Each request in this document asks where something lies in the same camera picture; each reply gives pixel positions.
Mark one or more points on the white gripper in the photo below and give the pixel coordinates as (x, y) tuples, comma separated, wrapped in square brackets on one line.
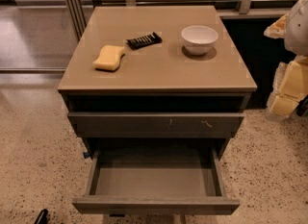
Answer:
[(297, 31)]

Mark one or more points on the white bowl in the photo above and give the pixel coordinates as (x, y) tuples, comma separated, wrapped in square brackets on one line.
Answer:
[(198, 40)]

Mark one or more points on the blue cabinet caster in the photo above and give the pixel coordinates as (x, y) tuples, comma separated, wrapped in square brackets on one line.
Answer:
[(86, 155)]

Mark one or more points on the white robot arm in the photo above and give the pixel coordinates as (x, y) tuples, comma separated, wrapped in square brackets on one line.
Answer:
[(295, 41)]

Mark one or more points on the grey drawer cabinet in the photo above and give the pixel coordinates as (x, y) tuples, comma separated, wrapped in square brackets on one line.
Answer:
[(160, 78)]

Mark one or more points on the metal window frame post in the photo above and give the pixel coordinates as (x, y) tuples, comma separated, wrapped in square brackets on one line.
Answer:
[(77, 17)]

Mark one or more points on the black object on floor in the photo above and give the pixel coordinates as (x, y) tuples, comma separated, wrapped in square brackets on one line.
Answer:
[(42, 217)]

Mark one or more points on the black comb-like rack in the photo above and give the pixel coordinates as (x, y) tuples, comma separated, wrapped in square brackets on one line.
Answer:
[(144, 41)]

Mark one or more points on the open middle drawer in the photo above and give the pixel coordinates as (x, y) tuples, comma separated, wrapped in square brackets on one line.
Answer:
[(160, 181)]

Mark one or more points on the closed top drawer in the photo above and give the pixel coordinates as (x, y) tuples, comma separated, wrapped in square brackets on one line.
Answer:
[(155, 125)]

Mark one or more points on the yellow sponge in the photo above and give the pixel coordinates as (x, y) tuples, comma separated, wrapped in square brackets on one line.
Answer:
[(109, 58)]

